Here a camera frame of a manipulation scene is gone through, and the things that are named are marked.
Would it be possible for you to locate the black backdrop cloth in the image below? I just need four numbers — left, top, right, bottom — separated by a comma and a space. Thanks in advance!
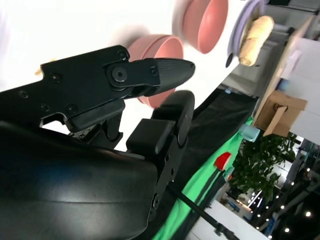
139, 86, 260, 240

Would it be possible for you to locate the beige bread roll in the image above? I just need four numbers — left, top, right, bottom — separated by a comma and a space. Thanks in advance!
237, 15, 276, 67

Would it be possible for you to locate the brown cardboard box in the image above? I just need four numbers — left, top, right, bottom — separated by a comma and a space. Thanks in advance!
252, 89, 308, 138

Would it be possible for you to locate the green cloth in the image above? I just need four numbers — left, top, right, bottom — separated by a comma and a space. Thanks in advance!
151, 116, 255, 240

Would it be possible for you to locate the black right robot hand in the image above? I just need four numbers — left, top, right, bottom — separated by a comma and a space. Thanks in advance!
0, 44, 196, 240

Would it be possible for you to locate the black stand pole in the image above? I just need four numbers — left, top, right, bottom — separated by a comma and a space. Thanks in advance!
166, 186, 242, 240

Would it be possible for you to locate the purple plate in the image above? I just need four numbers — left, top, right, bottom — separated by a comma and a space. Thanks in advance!
225, 0, 266, 69

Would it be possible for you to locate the green leafy plant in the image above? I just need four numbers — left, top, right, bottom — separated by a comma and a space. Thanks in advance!
228, 133, 298, 205

